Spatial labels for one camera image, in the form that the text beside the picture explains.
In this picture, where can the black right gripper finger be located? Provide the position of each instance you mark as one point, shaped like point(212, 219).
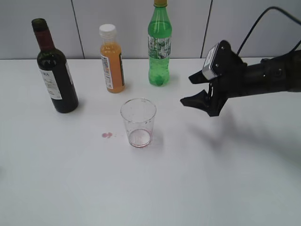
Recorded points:
point(198, 78)
point(198, 101)

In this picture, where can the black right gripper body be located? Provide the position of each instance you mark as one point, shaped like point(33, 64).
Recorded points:
point(228, 67)

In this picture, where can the transparent plastic cup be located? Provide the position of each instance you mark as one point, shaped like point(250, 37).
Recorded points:
point(138, 115)

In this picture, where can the dark red wine bottle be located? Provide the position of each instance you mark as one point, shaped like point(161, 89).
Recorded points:
point(54, 69)

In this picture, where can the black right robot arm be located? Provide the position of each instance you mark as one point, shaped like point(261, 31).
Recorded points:
point(279, 74)

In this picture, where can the red wine spill stain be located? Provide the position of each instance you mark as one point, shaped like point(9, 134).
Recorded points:
point(107, 135)

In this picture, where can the green soda bottle yellow cap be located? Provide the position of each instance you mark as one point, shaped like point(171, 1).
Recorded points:
point(159, 44)

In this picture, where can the orange juice bottle white cap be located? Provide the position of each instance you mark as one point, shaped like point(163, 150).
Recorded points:
point(111, 59)

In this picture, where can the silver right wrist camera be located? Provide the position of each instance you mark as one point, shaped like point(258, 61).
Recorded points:
point(209, 68)

